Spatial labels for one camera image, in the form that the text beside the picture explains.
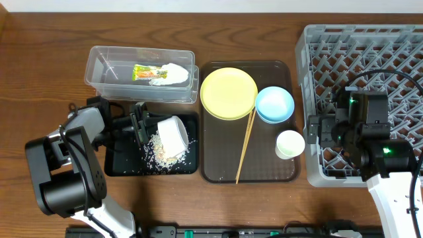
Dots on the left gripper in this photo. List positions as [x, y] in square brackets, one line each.
[136, 122]

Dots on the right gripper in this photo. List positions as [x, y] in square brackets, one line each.
[314, 129]

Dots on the white bowl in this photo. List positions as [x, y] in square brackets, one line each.
[173, 135]

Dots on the white cup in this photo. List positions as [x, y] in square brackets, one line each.
[289, 144]

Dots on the rice pile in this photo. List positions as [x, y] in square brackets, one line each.
[158, 162]

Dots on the green orange snack wrapper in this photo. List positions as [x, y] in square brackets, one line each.
[148, 72]

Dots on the white napkin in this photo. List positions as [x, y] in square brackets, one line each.
[173, 74]

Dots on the light blue bowl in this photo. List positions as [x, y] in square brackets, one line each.
[274, 105]

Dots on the yellow plate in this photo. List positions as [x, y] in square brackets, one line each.
[228, 93]

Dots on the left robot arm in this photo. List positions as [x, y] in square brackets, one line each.
[66, 175]

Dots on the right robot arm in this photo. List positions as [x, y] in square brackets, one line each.
[361, 130]

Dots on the black food waste tray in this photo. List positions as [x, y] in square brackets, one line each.
[125, 158]

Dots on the clear plastic waste bin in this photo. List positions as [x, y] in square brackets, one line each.
[109, 71]

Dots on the grey dishwasher rack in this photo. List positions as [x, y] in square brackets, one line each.
[328, 55]

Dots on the brown serving tray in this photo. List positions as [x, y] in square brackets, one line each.
[222, 140]

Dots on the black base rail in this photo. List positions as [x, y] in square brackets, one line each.
[173, 232]

